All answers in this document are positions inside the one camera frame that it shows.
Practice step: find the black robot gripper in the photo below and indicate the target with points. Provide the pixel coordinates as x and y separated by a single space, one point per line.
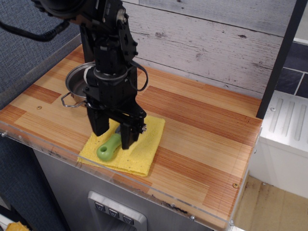
114 98

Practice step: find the green handled grey spatula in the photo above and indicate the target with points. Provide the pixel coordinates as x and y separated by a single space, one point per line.
106 151

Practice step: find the yellow cloth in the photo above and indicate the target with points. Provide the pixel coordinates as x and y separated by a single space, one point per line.
137 159

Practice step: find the silver metal pot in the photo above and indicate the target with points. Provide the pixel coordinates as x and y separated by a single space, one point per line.
75 82

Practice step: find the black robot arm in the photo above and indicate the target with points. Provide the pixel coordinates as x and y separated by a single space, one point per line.
107 20

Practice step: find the clear acrylic edge guard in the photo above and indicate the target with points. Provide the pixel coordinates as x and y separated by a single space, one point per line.
197 170

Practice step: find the plush sushi roll toy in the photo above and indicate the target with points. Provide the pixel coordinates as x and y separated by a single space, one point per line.
89 76

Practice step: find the silver dispenser panel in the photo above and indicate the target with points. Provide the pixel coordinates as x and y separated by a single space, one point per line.
110 215

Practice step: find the yellow object bottom left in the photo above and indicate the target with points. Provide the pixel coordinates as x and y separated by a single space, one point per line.
17 226

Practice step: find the white ribbed cabinet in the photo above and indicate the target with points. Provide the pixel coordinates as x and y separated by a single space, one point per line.
281 153

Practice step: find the black left upright post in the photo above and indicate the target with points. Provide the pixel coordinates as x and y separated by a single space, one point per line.
87 44

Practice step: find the black upright post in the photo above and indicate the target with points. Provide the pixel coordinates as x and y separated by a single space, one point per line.
287 41
87 44

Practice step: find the black right upright post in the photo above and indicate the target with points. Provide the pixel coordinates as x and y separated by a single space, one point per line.
287 41

